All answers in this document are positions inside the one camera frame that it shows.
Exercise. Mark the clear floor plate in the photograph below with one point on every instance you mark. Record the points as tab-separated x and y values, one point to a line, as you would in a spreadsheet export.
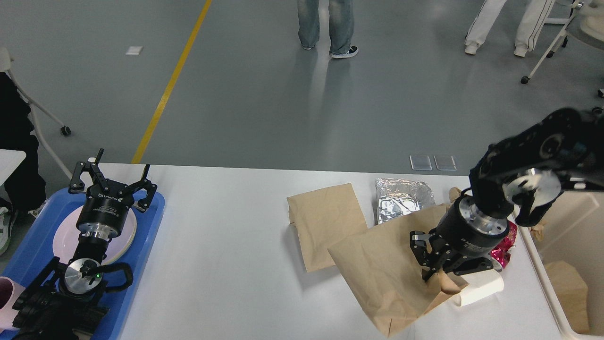
445	162
420	162

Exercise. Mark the blue plastic tray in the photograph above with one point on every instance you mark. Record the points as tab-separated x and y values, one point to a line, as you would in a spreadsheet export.
36	250

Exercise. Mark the large brown paper bag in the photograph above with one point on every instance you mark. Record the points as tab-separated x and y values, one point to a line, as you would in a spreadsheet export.
384	276

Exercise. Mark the pink ribbed mug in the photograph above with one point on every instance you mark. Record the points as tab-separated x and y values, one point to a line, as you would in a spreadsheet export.
9	293

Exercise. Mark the lying white paper cup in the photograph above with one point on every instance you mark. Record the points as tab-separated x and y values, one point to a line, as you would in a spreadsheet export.
480	285

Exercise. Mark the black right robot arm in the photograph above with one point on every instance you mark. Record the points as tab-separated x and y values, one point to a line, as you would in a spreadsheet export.
562	153

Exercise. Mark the red crumpled wrapper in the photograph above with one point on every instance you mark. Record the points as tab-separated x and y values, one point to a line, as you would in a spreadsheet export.
501	254

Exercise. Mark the crumpled paper scraps in bin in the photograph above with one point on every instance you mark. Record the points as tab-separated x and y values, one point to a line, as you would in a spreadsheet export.
538	231

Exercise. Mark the aluminium foil tray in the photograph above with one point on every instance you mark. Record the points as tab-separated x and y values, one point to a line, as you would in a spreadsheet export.
397	197

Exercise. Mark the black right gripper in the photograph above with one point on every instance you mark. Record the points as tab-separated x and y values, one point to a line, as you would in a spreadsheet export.
467	231

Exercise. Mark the left clear floor plate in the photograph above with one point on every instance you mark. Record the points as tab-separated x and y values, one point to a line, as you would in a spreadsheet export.
420	162

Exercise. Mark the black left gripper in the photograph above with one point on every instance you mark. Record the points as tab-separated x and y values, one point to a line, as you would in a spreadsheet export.
104	212

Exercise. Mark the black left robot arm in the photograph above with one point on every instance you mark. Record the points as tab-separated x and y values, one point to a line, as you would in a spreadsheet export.
63	300

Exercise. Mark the brown bag in bin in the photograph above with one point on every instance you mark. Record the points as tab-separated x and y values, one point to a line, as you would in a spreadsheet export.
571	291

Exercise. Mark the small brown paper bag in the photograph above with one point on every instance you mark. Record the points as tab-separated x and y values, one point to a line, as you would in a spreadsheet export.
322	218

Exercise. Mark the white paper on floor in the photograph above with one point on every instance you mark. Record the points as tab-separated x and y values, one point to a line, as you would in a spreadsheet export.
134	50

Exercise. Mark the white side table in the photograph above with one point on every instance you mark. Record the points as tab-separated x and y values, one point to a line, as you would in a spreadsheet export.
9	161

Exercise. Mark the white wheeled chair right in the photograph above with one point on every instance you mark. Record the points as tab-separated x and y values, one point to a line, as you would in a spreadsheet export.
585	24

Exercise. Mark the pink plate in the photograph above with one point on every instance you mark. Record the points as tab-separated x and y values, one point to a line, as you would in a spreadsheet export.
66	238

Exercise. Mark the crumpled brown paper ball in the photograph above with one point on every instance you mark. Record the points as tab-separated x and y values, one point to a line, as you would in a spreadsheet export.
454	193

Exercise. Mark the right clear floor plate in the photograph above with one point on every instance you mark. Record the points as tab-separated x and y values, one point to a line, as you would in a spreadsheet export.
445	162

